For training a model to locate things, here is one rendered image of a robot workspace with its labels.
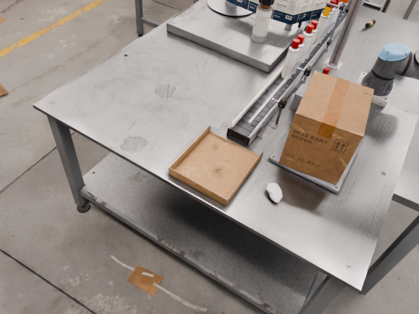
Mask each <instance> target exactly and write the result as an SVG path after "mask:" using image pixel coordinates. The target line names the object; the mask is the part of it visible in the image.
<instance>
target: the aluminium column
mask: <svg viewBox="0 0 419 314"><path fill-rule="evenodd" d="M363 1H364V0H353V1H352V3H351V6H350V9H349V11H348V14H347V17H346V19H345V22H344V25H343V27H342V30H341V32H340V35H339V38H338V40H337V43H336V45H335V48H334V51H333V53H332V56H331V58H330V60H329V64H330V65H333V66H335V67H336V66H337V64H338V63H339V60H340V58H341V55H342V53H343V51H344V48H345V45H346V43H347V41H348V38H349V35H350V33H351V31H352V28H353V26H354V24H355V21H356V18H357V16H358V14H359V11H360V8H361V7H362V4H363Z"/></svg>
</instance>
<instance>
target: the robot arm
mask: <svg viewBox="0 0 419 314"><path fill-rule="evenodd" d="M396 75H401V76H404V77H409V78H412V79H417V80H419V49H418V50H417V51H416V52H411V51H410V49H409V47H407V46H406V45H404V44H400V43H390V44H387V45H385V46H384V47H383V49H382V51H381V52H380V53H379V55H378V58H377V60H376V62H375V64H374V66H373V68H372V70H371V71H370V72H369V73H368V74H367V75H366V76H365V77H364V78H363V79H362V82H361V84H362V86H364V87H368V88H372V89H374V92H373V95H376V96H380V97H383V96H387V95H389V94H390V92H391V91H392V89H393V83H394V78H395V77H396Z"/></svg>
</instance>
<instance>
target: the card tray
mask: <svg viewBox="0 0 419 314"><path fill-rule="evenodd" d="M262 154H263V151H262V152H261V154H260V155H257V154H256V153H253V152H252V151H249V150H247V149H245V148H243V147H241V146H239V145H237V144H235V143H233V142H231V141H229V140H227V139H225V138H223V137H221V136H219V135H217V134H215V133H213V132H211V131H210V125H209V126H208V127H207V128H206V129H205V130H204V131H203V132H202V134H201V135H200V136H199V137H197V139H196V140H195V141H194V142H192V144H191V145H190V146H189V147H188V148H187V149H186V150H185V151H184V152H183V153H182V154H181V155H180V156H179V157H178V158H177V159H176V160H175V161H174V162H173V163H172V165H171V166H170V167H169V168H168V174H169V175H171V176H173V177H174V178H176V179H178V180H180V181H182V182H184V183H185V184H187V185H189V186H191V187H192V188H194V189H196V190H198V191H199V192H201V193H203V194H205V195H207V196H209V197H210V198H212V199H214V200H215V201H218V202H220V203H221V204H223V205H225V206H226V205H227V204H228V203H229V202H230V200H231V199H232V197H233V196H234V195H235V193H236V192H237V190H238V189H239V188H240V186H241V185H242V184H243V182H244V181H245V179H246V178H247V177H248V176H249V174H250V172H251V171H252V170H253V169H254V167H255V166H256V165H257V163H258V162H259V160H260V159H261V158H262Z"/></svg>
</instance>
